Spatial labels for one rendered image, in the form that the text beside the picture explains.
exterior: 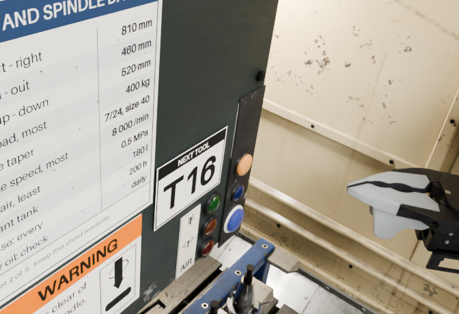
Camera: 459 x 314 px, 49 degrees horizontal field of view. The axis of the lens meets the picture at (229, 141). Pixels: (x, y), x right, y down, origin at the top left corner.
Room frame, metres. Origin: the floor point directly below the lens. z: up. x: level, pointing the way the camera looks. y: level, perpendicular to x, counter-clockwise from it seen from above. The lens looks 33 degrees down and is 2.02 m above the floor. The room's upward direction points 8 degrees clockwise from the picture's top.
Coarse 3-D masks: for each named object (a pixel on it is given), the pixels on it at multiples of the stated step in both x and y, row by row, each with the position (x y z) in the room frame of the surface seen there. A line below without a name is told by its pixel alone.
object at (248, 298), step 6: (240, 282) 0.65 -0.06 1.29; (252, 282) 0.65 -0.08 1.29; (240, 288) 0.65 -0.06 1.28; (246, 288) 0.64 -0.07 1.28; (252, 288) 0.65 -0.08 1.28; (234, 294) 0.66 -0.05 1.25; (240, 294) 0.64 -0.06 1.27; (246, 294) 0.64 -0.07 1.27; (252, 294) 0.65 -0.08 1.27; (234, 300) 0.65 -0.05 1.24; (240, 300) 0.64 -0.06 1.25; (246, 300) 0.64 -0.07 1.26; (252, 300) 0.65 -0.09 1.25; (234, 306) 0.64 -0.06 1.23; (240, 306) 0.64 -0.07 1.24; (246, 306) 0.64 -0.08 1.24; (252, 306) 0.65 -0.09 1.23; (240, 312) 0.64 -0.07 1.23; (246, 312) 0.64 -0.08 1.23
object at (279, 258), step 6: (276, 246) 0.84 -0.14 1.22; (276, 252) 0.82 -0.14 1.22; (282, 252) 0.82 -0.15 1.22; (270, 258) 0.80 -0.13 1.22; (276, 258) 0.80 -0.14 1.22; (282, 258) 0.80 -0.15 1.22; (288, 258) 0.80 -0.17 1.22; (294, 258) 0.81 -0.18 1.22; (276, 264) 0.78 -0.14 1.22; (282, 264) 0.78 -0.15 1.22; (288, 264) 0.79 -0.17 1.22; (294, 264) 0.79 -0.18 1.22; (282, 270) 0.77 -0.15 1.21; (288, 270) 0.77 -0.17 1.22; (294, 270) 0.77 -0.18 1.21
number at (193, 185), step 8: (216, 152) 0.40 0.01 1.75; (200, 160) 0.38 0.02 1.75; (208, 160) 0.39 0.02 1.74; (216, 160) 0.40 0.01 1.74; (192, 168) 0.37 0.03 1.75; (200, 168) 0.38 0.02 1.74; (208, 168) 0.39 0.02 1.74; (216, 168) 0.40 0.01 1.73; (184, 176) 0.36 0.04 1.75; (192, 176) 0.37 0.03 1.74; (200, 176) 0.38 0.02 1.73; (208, 176) 0.39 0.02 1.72; (216, 176) 0.40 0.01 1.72; (184, 184) 0.36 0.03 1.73; (192, 184) 0.37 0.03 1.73; (200, 184) 0.38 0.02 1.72; (208, 184) 0.39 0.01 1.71; (184, 192) 0.36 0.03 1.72; (192, 192) 0.37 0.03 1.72; (184, 200) 0.36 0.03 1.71
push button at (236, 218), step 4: (240, 208) 0.45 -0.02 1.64; (236, 212) 0.44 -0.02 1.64; (240, 212) 0.44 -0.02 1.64; (244, 212) 0.45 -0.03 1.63; (232, 216) 0.43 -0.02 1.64; (236, 216) 0.44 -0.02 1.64; (240, 216) 0.44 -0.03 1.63; (232, 220) 0.43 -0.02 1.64; (236, 220) 0.44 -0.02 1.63; (240, 220) 0.44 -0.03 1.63; (228, 224) 0.43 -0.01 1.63; (232, 224) 0.43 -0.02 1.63; (236, 224) 0.44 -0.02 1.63; (228, 228) 0.43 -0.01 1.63; (232, 228) 0.43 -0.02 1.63; (236, 228) 0.44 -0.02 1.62
